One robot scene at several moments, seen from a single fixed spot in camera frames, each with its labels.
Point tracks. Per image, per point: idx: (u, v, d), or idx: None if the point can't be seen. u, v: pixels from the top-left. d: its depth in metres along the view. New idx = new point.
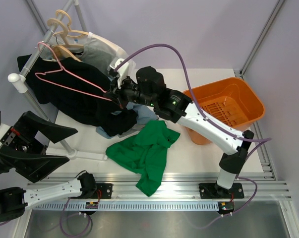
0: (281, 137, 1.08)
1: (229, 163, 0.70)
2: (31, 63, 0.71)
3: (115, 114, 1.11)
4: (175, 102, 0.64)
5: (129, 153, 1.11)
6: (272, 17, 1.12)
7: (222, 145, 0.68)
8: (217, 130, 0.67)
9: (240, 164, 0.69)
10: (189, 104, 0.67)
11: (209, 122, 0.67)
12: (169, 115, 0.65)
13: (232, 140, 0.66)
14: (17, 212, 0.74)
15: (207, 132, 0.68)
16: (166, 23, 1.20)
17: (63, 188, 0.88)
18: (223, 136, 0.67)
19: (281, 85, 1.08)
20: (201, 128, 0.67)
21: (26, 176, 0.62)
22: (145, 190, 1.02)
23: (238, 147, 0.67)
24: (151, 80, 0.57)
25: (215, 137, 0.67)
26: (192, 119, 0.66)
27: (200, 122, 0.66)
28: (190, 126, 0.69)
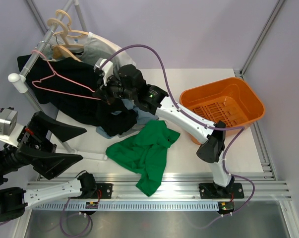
0: (281, 137, 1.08)
1: (204, 153, 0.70)
2: (31, 63, 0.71)
3: (115, 113, 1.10)
4: (151, 95, 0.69)
5: (130, 153, 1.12)
6: (272, 17, 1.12)
7: (194, 133, 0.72)
8: (188, 119, 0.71)
9: (212, 153, 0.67)
10: (165, 97, 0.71)
11: (182, 113, 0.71)
12: (148, 107, 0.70)
13: (203, 129, 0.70)
14: (17, 212, 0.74)
15: (180, 122, 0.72)
16: (167, 23, 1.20)
17: (63, 188, 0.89)
18: (194, 125, 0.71)
19: (281, 85, 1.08)
20: (174, 118, 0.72)
21: (43, 174, 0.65)
22: (145, 190, 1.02)
23: (208, 135, 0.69)
24: (130, 75, 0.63)
25: (188, 126, 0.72)
26: (166, 109, 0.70)
27: (173, 113, 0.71)
28: (165, 117, 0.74)
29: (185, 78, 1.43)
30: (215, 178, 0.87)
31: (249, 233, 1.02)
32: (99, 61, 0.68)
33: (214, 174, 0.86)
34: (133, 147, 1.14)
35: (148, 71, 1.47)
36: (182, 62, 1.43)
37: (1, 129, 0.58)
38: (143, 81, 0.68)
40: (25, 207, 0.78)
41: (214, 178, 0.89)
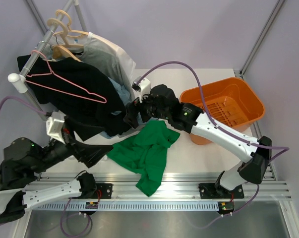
0: (281, 137, 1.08)
1: (247, 172, 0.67)
2: (31, 63, 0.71)
3: (115, 114, 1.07)
4: (186, 113, 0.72)
5: (130, 154, 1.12)
6: (272, 17, 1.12)
7: (236, 151, 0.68)
8: (227, 136, 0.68)
9: (258, 173, 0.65)
10: (200, 114, 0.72)
11: (220, 130, 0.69)
12: (183, 125, 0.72)
13: (246, 146, 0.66)
14: (17, 214, 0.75)
15: (219, 140, 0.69)
16: (166, 23, 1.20)
17: (62, 189, 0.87)
18: (235, 142, 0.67)
19: (281, 86, 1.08)
20: (212, 136, 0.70)
21: (87, 163, 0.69)
22: (145, 190, 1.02)
23: (253, 152, 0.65)
24: (163, 95, 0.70)
25: (227, 144, 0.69)
26: (203, 127, 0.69)
27: (210, 131, 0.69)
28: (204, 136, 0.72)
29: (185, 78, 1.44)
30: (224, 181, 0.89)
31: (249, 233, 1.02)
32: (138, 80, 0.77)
33: (231, 182, 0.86)
34: (133, 147, 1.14)
35: (148, 71, 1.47)
36: (182, 62, 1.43)
37: (56, 127, 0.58)
38: (176, 100, 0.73)
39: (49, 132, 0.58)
40: (25, 208, 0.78)
41: (220, 179, 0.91)
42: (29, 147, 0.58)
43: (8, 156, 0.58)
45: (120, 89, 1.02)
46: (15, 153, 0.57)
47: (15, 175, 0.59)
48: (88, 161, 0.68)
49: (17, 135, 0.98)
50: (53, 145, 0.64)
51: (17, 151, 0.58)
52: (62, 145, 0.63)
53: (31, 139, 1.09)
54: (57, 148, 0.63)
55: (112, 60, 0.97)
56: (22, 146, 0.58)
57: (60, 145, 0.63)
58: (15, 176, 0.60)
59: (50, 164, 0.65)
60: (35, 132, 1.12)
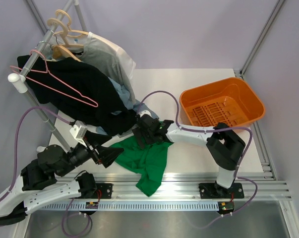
0: (281, 137, 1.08)
1: (219, 160, 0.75)
2: (31, 63, 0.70)
3: (115, 113, 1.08)
4: (161, 126, 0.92)
5: (130, 153, 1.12)
6: (272, 17, 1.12)
7: (199, 142, 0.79)
8: (188, 132, 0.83)
9: (222, 156, 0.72)
10: (171, 124, 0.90)
11: (183, 129, 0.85)
12: (161, 138, 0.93)
13: (203, 134, 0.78)
14: (19, 217, 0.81)
15: (185, 137, 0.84)
16: (166, 23, 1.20)
17: (61, 191, 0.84)
18: (195, 134, 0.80)
19: (281, 86, 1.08)
20: (179, 136, 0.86)
21: (105, 165, 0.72)
22: (145, 190, 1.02)
23: (208, 137, 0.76)
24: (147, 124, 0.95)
25: (191, 138, 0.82)
26: (171, 130, 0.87)
27: (178, 133, 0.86)
28: (178, 139, 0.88)
29: (185, 78, 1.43)
30: (220, 179, 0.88)
31: (249, 233, 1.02)
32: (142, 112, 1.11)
33: (221, 177, 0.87)
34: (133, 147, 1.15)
35: (148, 70, 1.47)
36: (182, 62, 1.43)
37: (81, 133, 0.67)
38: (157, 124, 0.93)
39: (76, 137, 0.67)
40: (26, 211, 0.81)
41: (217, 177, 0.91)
42: (60, 152, 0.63)
43: (40, 160, 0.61)
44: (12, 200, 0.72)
45: (120, 89, 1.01)
46: (47, 157, 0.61)
47: (39, 177, 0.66)
48: (105, 163, 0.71)
49: (17, 135, 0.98)
50: (74, 150, 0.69)
51: (49, 156, 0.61)
52: (84, 149, 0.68)
53: (31, 139, 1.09)
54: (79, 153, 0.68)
55: (112, 60, 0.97)
56: (53, 151, 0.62)
57: (82, 149, 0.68)
58: (40, 178, 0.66)
59: (72, 168, 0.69)
60: (35, 132, 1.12)
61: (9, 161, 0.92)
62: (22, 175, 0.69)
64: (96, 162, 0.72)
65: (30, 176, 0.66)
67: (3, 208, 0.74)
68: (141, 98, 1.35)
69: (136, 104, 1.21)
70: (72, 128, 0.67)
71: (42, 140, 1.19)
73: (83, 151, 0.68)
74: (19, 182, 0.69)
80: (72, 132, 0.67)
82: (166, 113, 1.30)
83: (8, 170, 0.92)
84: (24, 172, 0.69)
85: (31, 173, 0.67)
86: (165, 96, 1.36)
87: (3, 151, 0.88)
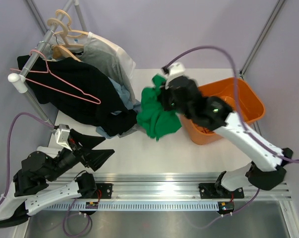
0: (282, 137, 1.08)
1: (262, 180, 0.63)
2: (31, 63, 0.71)
3: (115, 114, 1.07)
4: (216, 109, 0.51)
5: (146, 110, 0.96)
6: (271, 17, 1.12)
7: (260, 161, 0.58)
8: (257, 146, 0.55)
9: (275, 181, 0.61)
10: (230, 113, 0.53)
11: (250, 136, 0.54)
12: (208, 123, 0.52)
13: (272, 157, 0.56)
14: (21, 219, 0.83)
15: (245, 147, 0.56)
16: (166, 23, 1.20)
17: (60, 192, 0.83)
18: (263, 151, 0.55)
19: (281, 86, 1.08)
20: (239, 141, 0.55)
21: (94, 168, 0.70)
22: (149, 132, 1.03)
23: (278, 165, 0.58)
24: (183, 86, 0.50)
25: (252, 150, 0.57)
26: (232, 130, 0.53)
27: (240, 135, 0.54)
28: (226, 137, 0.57)
29: None
30: (227, 182, 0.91)
31: (249, 234, 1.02)
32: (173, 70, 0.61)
33: (231, 181, 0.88)
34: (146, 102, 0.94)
35: (148, 70, 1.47)
36: (182, 62, 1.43)
37: (63, 136, 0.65)
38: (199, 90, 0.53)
39: (58, 141, 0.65)
40: (28, 213, 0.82)
41: (222, 179, 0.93)
42: (42, 159, 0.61)
43: (24, 168, 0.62)
44: (9, 205, 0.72)
45: (120, 89, 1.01)
46: (29, 165, 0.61)
47: (29, 183, 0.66)
48: (93, 165, 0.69)
49: (17, 135, 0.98)
50: (61, 154, 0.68)
51: (31, 164, 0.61)
52: (70, 153, 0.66)
53: (31, 139, 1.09)
54: (65, 157, 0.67)
55: (112, 60, 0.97)
56: (36, 159, 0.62)
57: (69, 153, 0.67)
58: (29, 184, 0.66)
59: (61, 172, 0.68)
60: (35, 132, 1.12)
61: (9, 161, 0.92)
62: (13, 181, 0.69)
64: (85, 165, 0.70)
65: (20, 182, 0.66)
67: (2, 212, 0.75)
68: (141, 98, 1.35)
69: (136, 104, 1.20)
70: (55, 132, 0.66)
71: (42, 140, 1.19)
73: (70, 155, 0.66)
74: (13, 188, 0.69)
80: (55, 136, 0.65)
82: None
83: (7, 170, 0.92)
84: (16, 178, 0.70)
85: (21, 180, 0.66)
86: None
87: (4, 150, 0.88)
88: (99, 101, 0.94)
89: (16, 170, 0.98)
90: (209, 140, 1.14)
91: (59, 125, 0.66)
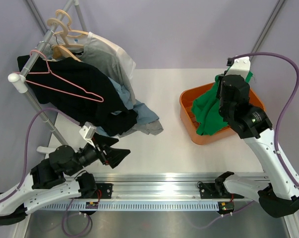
0: (282, 137, 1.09)
1: (271, 204, 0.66)
2: (31, 63, 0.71)
3: (115, 114, 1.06)
4: (254, 119, 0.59)
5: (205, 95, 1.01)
6: (271, 18, 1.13)
7: (278, 185, 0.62)
8: (281, 169, 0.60)
9: (284, 211, 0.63)
10: (267, 130, 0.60)
11: (277, 157, 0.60)
12: (241, 129, 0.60)
13: (292, 186, 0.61)
14: (18, 217, 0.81)
15: (269, 164, 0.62)
16: (167, 24, 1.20)
17: (61, 191, 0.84)
18: (284, 178, 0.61)
19: (281, 86, 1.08)
20: (266, 157, 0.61)
21: (112, 167, 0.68)
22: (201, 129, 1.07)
23: (295, 197, 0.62)
24: (235, 86, 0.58)
25: (275, 173, 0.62)
26: (263, 145, 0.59)
27: (268, 151, 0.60)
28: (254, 150, 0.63)
29: (185, 78, 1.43)
30: (231, 187, 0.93)
31: (250, 234, 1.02)
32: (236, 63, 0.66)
33: (238, 190, 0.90)
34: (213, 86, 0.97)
35: (148, 71, 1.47)
36: (182, 62, 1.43)
37: (89, 133, 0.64)
38: (248, 98, 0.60)
39: (85, 137, 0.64)
40: (26, 211, 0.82)
41: (226, 179, 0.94)
42: (72, 153, 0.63)
43: (52, 160, 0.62)
44: (19, 198, 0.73)
45: (120, 89, 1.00)
46: (59, 158, 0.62)
47: (49, 177, 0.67)
48: (112, 163, 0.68)
49: (18, 135, 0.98)
50: (83, 150, 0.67)
51: (61, 155, 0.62)
52: (92, 149, 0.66)
53: (31, 139, 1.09)
54: (87, 154, 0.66)
55: (112, 61, 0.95)
56: (64, 151, 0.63)
57: (90, 149, 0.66)
58: (49, 177, 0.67)
59: (81, 168, 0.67)
60: (35, 132, 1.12)
61: (8, 161, 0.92)
62: (31, 174, 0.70)
64: (103, 163, 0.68)
65: (40, 174, 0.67)
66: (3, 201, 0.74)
67: (9, 206, 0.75)
68: (141, 98, 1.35)
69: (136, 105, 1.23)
70: (81, 128, 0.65)
71: (42, 140, 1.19)
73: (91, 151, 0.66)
74: (30, 182, 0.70)
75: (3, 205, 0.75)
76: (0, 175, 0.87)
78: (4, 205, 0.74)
80: (82, 133, 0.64)
82: (166, 113, 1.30)
83: (7, 171, 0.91)
84: (33, 171, 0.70)
85: (43, 172, 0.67)
86: (164, 96, 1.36)
87: (4, 150, 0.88)
88: (102, 99, 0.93)
89: (16, 170, 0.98)
90: (209, 140, 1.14)
91: (87, 121, 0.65)
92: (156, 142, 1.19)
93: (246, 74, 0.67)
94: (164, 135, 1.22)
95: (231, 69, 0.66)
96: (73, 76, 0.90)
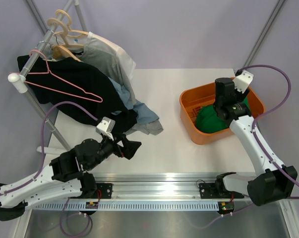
0: (283, 137, 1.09)
1: (254, 188, 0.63)
2: (31, 63, 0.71)
3: (115, 114, 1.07)
4: (235, 107, 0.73)
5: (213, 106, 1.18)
6: (272, 18, 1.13)
7: (256, 161, 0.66)
8: (256, 145, 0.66)
9: (262, 188, 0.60)
10: (247, 116, 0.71)
11: (253, 136, 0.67)
12: (225, 116, 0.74)
13: (267, 161, 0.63)
14: (17, 212, 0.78)
15: (248, 144, 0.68)
16: (168, 24, 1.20)
17: (63, 188, 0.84)
18: (259, 152, 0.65)
19: (283, 86, 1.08)
20: (244, 137, 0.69)
21: (129, 157, 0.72)
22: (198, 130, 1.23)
23: (268, 170, 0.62)
24: (222, 82, 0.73)
25: (253, 151, 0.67)
26: (240, 125, 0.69)
27: (246, 132, 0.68)
28: (237, 134, 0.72)
29: (185, 78, 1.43)
30: (227, 183, 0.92)
31: (250, 234, 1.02)
32: (243, 74, 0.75)
33: (234, 186, 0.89)
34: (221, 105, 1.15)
35: (148, 71, 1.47)
36: (182, 62, 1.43)
37: (109, 126, 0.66)
38: (233, 93, 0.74)
39: (105, 130, 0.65)
40: (25, 207, 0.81)
41: (226, 176, 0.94)
42: (97, 147, 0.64)
43: (78, 151, 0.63)
44: (32, 189, 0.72)
45: (120, 89, 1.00)
46: (85, 150, 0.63)
47: (70, 170, 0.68)
48: (129, 154, 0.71)
49: (18, 135, 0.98)
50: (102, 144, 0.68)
51: (88, 148, 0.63)
52: (109, 143, 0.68)
53: (31, 139, 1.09)
54: (105, 146, 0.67)
55: (112, 61, 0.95)
56: (90, 144, 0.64)
57: (107, 143, 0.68)
58: (71, 170, 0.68)
59: (99, 162, 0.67)
60: (35, 132, 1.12)
61: (8, 161, 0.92)
62: (51, 164, 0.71)
64: (119, 154, 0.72)
65: (62, 166, 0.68)
66: (14, 190, 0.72)
67: (19, 196, 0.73)
68: (141, 98, 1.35)
69: (136, 105, 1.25)
70: (100, 123, 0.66)
71: (42, 140, 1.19)
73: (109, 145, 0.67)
74: (49, 171, 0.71)
75: (13, 195, 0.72)
76: (0, 175, 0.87)
78: (14, 195, 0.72)
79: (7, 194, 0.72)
80: (101, 126, 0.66)
82: (166, 113, 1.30)
83: (7, 170, 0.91)
84: (54, 162, 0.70)
85: (65, 164, 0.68)
86: (164, 96, 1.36)
87: (3, 151, 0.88)
88: (101, 99, 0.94)
89: (17, 170, 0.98)
90: (209, 140, 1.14)
91: (104, 116, 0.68)
92: (156, 142, 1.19)
93: (244, 88, 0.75)
94: (164, 134, 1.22)
95: (235, 77, 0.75)
96: (73, 76, 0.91)
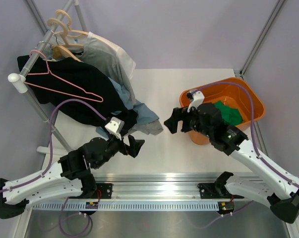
0: (283, 137, 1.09)
1: (281, 210, 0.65)
2: (31, 63, 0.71)
3: (115, 113, 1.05)
4: (230, 135, 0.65)
5: None
6: (272, 18, 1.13)
7: (273, 186, 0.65)
8: (269, 170, 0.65)
9: (291, 211, 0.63)
10: (245, 141, 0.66)
11: (262, 161, 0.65)
12: (224, 147, 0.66)
13: (286, 184, 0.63)
14: (17, 209, 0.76)
15: (257, 169, 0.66)
16: (167, 24, 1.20)
17: (64, 187, 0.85)
18: (275, 177, 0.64)
19: (283, 86, 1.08)
20: (251, 163, 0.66)
21: (134, 156, 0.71)
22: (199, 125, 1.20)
23: (293, 193, 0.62)
24: (208, 113, 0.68)
25: (266, 176, 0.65)
26: (245, 154, 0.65)
27: (252, 158, 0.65)
28: (240, 160, 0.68)
29: (185, 78, 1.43)
30: (230, 188, 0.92)
31: (249, 233, 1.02)
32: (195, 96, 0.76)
33: (243, 193, 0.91)
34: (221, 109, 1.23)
35: (148, 71, 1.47)
36: (182, 62, 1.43)
37: (118, 127, 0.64)
38: (220, 119, 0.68)
39: (115, 131, 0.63)
40: (27, 204, 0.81)
41: (228, 178, 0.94)
42: (105, 145, 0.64)
43: (86, 149, 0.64)
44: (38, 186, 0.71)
45: (120, 89, 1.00)
46: (93, 148, 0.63)
47: (79, 166, 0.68)
48: (133, 153, 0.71)
49: (18, 135, 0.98)
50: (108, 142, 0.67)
51: (97, 144, 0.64)
52: (115, 142, 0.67)
53: (30, 139, 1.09)
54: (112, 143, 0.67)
55: (112, 61, 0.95)
56: (98, 142, 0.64)
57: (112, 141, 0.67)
58: (78, 167, 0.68)
59: (105, 160, 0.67)
60: (35, 132, 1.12)
61: (8, 161, 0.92)
62: (60, 162, 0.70)
64: (124, 153, 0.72)
65: (70, 163, 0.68)
66: (21, 186, 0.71)
67: (26, 192, 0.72)
68: (141, 98, 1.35)
69: (136, 105, 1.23)
70: (109, 123, 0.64)
71: (42, 140, 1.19)
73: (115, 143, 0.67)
74: (58, 169, 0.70)
75: (19, 191, 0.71)
76: (0, 175, 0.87)
78: (19, 191, 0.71)
79: (13, 189, 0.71)
80: (111, 127, 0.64)
82: (166, 113, 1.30)
83: (7, 170, 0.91)
84: (63, 160, 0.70)
85: (73, 162, 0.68)
86: (165, 96, 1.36)
87: (3, 151, 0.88)
88: (102, 99, 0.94)
89: (17, 170, 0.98)
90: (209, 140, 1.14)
91: (113, 116, 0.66)
92: (156, 141, 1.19)
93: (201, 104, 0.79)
94: (164, 134, 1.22)
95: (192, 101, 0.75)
96: (74, 76, 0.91)
